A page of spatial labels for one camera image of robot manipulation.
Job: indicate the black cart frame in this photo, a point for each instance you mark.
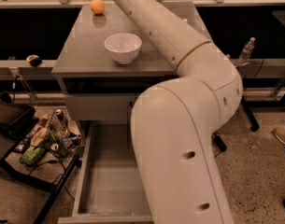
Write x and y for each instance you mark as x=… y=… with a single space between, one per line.
x=7 y=144

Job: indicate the black and yellow tape measure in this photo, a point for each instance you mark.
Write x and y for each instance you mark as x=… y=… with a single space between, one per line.
x=34 y=60

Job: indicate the wire basket of groceries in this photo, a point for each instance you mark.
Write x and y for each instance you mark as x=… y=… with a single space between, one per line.
x=60 y=135

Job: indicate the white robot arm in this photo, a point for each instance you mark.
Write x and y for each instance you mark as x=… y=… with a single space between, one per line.
x=172 y=122

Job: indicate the green snack bag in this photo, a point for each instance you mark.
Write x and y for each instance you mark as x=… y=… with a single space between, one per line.
x=32 y=155

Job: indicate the open grey middle drawer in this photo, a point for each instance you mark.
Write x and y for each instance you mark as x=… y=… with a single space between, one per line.
x=109 y=188

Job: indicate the grey drawer cabinet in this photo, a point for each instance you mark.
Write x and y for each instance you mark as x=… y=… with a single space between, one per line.
x=84 y=65

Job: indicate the orange fruit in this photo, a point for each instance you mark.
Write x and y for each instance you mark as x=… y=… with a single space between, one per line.
x=97 y=7

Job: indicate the white bowl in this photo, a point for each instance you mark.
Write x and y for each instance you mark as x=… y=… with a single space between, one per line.
x=123 y=47

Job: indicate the closed drawer with black handle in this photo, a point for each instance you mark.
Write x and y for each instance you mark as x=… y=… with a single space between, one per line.
x=99 y=107

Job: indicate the dark brown bag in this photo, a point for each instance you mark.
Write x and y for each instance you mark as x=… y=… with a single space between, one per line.
x=14 y=118

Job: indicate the small water bottle on ledge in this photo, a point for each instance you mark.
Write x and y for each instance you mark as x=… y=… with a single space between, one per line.
x=247 y=51

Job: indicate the black power adapter with cable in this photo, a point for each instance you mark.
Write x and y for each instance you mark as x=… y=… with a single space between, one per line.
x=220 y=146

